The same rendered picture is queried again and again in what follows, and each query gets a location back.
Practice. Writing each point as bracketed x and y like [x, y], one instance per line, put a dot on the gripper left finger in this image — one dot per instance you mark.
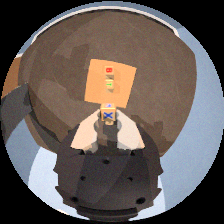
[81, 138]

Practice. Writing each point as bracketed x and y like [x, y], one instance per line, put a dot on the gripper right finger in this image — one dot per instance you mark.
[134, 139]

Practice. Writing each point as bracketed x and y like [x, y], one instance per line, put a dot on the orange square mat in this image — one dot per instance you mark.
[123, 79]

